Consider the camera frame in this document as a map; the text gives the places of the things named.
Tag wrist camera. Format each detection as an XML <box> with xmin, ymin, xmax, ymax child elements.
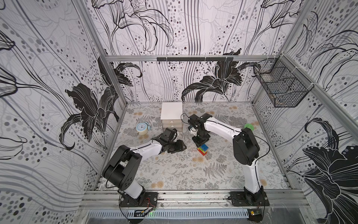
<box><xmin>188</xmin><ymin>114</ymin><xmax>205</xmax><ymax>131</ymax></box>
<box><xmin>160</xmin><ymin>128</ymin><xmax>178</xmax><ymax>142</ymax></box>

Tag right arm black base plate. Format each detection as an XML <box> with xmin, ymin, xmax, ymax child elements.
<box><xmin>228</xmin><ymin>191</ymin><xmax>270</xmax><ymax>208</ymax></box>

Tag white slotted cable duct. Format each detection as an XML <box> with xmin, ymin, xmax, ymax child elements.
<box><xmin>87</xmin><ymin>208</ymin><xmax>249</xmax><ymax>219</ymax></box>

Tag blue lego brick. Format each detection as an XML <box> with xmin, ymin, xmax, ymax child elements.
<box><xmin>198</xmin><ymin>144</ymin><xmax>208</xmax><ymax>150</ymax></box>

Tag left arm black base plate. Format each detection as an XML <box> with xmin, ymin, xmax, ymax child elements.
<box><xmin>119</xmin><ymin>192</ymin><xmax>158</xmax><ymax>208</ymax></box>

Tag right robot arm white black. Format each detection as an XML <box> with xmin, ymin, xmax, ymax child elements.
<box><xmin>188</xmin><ymin>113</ymin><xmax>262</xmax><ymax>195</ymax></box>

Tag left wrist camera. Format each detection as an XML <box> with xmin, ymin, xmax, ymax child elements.
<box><xmin>160</xmin><ymin>128</ymin><xmax>178</xmax><ymax>142</ymax></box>

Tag aluminium front rail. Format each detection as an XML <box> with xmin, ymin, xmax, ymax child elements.
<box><xmin>80</xmin><ymin>189</ymin><xmax>309</xmax><ymax>209</ymax></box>

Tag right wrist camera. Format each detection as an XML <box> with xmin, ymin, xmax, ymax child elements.
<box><xmin>188</xmin><ymin>114</ymin><xmax>205</xmax><ymax>131</ymax></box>

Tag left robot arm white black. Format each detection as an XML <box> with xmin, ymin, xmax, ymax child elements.
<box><xmin>102</xmin><ymin>140</ymin><xmax>186</xmax><ymax>199</ymax></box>

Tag black wire basket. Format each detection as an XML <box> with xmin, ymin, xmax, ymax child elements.
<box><xmin>253</xmin><ymin>57</ymin><xmax>313</xmax><ymax>108</ymax></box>

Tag white drawer cabinet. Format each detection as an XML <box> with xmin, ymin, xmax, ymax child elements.
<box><xmin>160</xmin><ymin>102</ymin><xmax>183</xmax><ymax>132</ymax></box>

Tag small blue alarm clock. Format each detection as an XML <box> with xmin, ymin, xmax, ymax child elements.
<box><xmin>136</xmin><ymin>122</ymin><xmax>151</xmax><ymax>135</ymax></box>

